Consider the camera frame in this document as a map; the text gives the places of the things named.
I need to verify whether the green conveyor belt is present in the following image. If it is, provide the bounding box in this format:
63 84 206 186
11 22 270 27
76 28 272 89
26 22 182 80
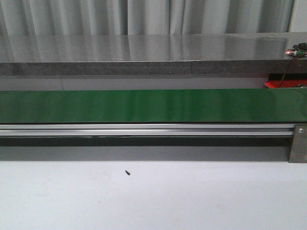
0 88 307 124

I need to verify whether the small green circuit board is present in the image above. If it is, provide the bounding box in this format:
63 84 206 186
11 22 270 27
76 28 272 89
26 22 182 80
285 43 307 57

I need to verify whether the red plastic tray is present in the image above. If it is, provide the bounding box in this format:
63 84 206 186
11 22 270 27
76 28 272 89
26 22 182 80
264 80 307 89

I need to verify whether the aluminium conveyor side rail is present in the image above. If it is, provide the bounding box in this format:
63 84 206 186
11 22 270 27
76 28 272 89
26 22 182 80
0 123 295 137

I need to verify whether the red and black wire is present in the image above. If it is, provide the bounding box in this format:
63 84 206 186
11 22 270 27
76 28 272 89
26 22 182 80
279 53 300 89

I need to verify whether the grey stone counter slab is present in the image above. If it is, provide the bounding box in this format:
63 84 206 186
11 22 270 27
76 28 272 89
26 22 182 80
0 32 307 76

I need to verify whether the grey pleated curtain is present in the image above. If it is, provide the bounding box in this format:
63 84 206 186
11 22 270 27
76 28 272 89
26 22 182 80
0 0 294 36

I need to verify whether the steel conveyor support bracket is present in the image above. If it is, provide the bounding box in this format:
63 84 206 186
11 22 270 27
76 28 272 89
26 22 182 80
289 124 307 163

